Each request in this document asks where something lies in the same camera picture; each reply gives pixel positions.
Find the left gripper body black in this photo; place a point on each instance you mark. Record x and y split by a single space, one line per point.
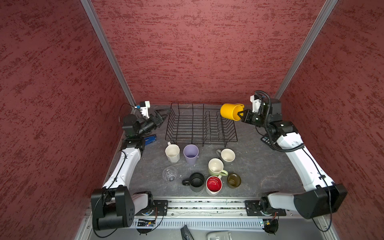
149 125

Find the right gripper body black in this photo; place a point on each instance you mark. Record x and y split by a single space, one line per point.
254 118

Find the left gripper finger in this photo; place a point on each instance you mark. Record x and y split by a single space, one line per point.
162 112
159 120

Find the yellow mug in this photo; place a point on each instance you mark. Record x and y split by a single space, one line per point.
230 111

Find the grey white mug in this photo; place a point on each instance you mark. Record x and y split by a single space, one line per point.
226 155

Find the pale green mug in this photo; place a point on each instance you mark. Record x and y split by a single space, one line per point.
216 168

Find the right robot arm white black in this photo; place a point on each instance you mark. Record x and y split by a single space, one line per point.
321 196

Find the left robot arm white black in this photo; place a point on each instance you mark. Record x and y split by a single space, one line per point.
113 206

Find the blue black tool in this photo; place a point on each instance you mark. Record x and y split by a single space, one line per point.
150 139

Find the black calculator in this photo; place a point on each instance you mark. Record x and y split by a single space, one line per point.
265 139

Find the cream white mug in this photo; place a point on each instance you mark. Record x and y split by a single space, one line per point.
172 152

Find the lilac plastic cup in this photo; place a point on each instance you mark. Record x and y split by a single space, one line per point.
191 153

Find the clear glass cup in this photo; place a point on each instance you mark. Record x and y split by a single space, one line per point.
170 174

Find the olive green glass cup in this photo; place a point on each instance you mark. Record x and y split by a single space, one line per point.
233 180

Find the black mug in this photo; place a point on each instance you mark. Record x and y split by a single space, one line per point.
196 182

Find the red inside white mug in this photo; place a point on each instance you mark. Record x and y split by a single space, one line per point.
214 185

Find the black object at bottom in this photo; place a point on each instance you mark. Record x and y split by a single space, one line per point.
186 234

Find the grey device at bottom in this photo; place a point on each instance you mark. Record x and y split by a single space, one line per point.
219 235

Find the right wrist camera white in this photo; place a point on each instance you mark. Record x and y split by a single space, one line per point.
256 103

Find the black wire dish rack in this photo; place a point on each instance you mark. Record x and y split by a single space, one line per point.
199 124

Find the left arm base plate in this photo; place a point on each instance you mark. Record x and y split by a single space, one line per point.
156 208

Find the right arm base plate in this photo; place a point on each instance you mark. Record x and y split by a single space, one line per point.
254 209

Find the aluminium rail frame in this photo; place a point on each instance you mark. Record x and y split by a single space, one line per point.
220 214

